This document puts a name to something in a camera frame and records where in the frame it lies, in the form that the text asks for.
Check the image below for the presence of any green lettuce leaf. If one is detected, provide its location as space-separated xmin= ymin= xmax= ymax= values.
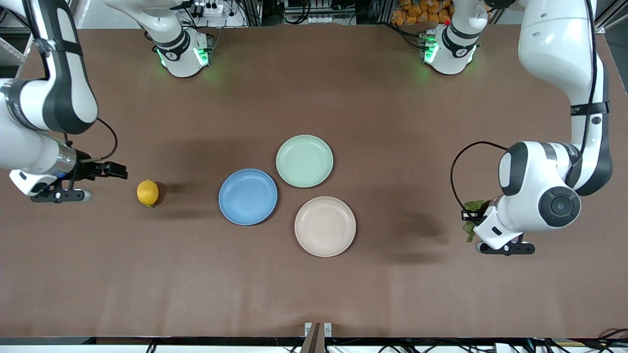
xmin=463 ymin=200 xmax=490 ymax=243

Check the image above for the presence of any yellow lemon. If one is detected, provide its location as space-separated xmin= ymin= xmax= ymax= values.
xmin=136 ymin=179 xmax=159 ymax=208

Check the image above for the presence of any blue round plate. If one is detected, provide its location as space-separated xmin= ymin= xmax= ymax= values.
xmin=218 ymin=169 xmax=278 ymax=226

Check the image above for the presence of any beige round plate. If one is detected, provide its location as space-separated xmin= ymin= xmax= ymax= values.
xmin=294 ymin=196 xmax=357 ymax=258

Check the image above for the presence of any mint green round plate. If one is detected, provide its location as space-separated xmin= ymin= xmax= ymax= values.
xmin=276 ymin=135 xmax=334 ymax=188

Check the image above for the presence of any white power strip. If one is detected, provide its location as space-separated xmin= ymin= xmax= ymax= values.
xmin=194 ymin=1 xmax=225 ymax=16

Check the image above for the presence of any bag of orange fruit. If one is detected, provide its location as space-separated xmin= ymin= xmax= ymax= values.
xmin=392 ymin=0 xmax=454 ymax=25

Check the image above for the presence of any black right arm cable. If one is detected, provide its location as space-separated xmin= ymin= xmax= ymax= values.
xmin=87 ymin=117 xmax=119 ymax=162

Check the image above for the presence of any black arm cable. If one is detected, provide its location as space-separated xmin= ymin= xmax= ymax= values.
xmin=87 ymin=117 xmax=119 ymax=162
xmin=450 ymin=141 xmax=511 ymax=212

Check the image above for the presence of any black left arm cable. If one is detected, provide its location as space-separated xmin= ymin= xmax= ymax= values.
xmin=450 ymin=141 xmax=511 ymax=212

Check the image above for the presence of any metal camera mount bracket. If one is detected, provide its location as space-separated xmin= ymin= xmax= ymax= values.
xmin=304 ymin=322 xmax=332 ymax=353

